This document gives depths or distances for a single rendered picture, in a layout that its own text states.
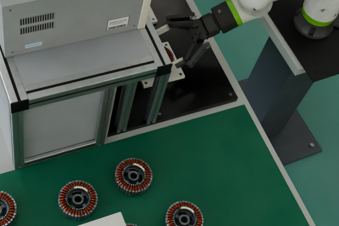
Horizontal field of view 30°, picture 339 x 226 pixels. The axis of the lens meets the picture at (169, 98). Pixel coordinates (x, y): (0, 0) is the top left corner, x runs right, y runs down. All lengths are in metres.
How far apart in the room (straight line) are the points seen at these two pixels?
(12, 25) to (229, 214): 0.85
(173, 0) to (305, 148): 1.09
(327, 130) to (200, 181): 1.30
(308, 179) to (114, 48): 1.51
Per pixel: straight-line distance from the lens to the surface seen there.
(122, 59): 1.69
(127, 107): 1.86
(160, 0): 2.31
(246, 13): 2.02
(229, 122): 2.09
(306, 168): 3.01
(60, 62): 1.67
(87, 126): 1.86
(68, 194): 1.86
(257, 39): 3.33
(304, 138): 3.06
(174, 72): 2.11
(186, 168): 1.97
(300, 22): 2.39
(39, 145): 1.86
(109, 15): 1.67
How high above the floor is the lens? 2.48
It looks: 56 degrees down
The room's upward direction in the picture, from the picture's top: 18 degrees clockwise
